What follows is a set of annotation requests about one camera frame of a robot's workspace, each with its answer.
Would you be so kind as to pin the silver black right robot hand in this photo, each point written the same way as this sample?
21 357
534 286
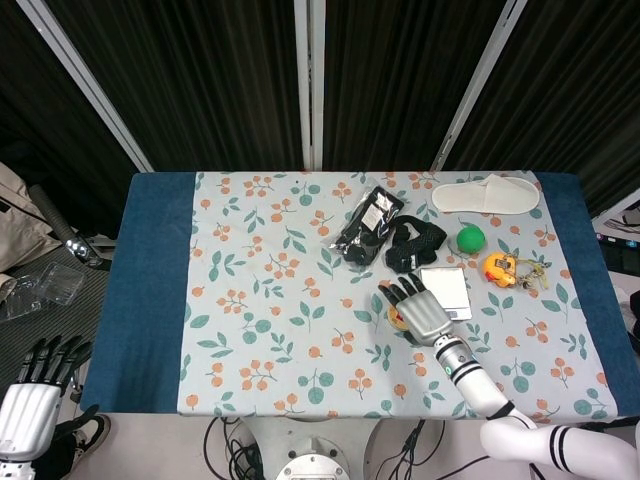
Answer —
425 312

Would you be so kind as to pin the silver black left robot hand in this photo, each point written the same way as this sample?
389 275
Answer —
30 405

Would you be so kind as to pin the round yellow tin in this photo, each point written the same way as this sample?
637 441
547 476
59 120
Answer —
395 318

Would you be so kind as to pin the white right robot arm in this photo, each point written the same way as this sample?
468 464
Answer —
475 380

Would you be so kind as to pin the grey round robot base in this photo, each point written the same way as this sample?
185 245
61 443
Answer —
310 450

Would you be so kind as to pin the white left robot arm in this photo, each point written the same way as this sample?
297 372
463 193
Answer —
12 472

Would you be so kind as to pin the digital kitchen scale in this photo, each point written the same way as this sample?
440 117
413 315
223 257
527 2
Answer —
445 287

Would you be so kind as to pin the black sneaker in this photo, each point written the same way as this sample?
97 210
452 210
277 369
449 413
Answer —
85 440

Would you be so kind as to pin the black folded cloth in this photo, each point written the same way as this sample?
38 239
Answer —
425 240

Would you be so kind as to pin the yellow duck toy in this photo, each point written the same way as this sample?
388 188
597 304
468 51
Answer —
499 270

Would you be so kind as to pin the green ball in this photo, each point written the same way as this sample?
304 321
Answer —
471 239

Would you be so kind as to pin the black socks in plastic bag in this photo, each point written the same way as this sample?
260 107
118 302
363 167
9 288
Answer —
365 225

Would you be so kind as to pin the clear plastic tray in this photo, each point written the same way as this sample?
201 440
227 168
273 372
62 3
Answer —
45 290

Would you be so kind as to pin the white disposable slipper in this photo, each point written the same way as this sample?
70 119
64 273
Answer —
480 200

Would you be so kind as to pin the floral fruit print tablecloth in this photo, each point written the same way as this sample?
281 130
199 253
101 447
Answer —
280 310

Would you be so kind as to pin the blue plush table cover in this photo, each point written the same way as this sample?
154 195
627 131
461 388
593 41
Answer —
145 280

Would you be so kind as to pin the beige fabric bag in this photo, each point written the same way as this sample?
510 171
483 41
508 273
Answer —
20 220

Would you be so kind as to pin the black curtain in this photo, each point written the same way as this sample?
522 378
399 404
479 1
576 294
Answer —
200 75

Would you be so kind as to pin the white frame pole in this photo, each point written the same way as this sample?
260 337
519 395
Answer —
85 85
480 85
310 85

